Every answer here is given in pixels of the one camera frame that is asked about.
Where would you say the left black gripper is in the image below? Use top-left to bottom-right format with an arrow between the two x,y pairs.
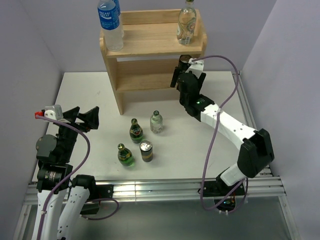
57,106 -> 99,162

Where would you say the black can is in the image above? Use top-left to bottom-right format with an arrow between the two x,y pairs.
139,140 -> 154,162
178,54 -> 192,72

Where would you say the clear glass bottle green cap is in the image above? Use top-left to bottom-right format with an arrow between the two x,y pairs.
176,0 -> 197,45

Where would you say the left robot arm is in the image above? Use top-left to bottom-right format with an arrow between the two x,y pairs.
32,105 -> 100,240

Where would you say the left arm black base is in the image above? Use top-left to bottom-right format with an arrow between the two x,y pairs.
80,184 -> 114,216

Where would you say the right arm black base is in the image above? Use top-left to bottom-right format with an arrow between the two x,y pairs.
203,179 -> 245,198

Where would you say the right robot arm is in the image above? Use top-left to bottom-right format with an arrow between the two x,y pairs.
170,66 -> 275,195

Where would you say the wooden two-tier shelf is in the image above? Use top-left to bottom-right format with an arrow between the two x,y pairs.
99,9 -> 207,115

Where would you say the clear glass bottle on table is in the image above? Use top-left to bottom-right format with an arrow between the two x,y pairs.
150,110 -> 163,134

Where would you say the green glass bottle rear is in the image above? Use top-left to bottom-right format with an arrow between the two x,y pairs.
129,118 -> 144,144

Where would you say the green glass bottle front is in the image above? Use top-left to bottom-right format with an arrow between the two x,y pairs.
117,143 -> 135,167

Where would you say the front Pocari Sweat water bottle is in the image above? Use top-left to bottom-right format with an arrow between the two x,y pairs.
97,0 -> 124,52

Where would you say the pocari sweat water bottle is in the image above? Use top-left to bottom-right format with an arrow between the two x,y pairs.
97,0 -> 124,52
113,0 -> 124,38

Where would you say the rear Pocari Sweat water bottle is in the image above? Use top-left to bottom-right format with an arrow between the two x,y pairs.
113,0 -> 124,38

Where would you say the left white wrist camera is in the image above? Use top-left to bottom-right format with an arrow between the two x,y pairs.
34,104 -> 64,121

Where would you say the aluminium frame right rail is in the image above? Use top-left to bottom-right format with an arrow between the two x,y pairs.
232,72 -> 275,178

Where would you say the aluminium frame rail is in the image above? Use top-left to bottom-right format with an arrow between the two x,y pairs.
232,72 -> 275,178
23,176 -> 287,205

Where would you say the aluminium frame front rail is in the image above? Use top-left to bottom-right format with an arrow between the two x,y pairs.
23,176 -> 287,205

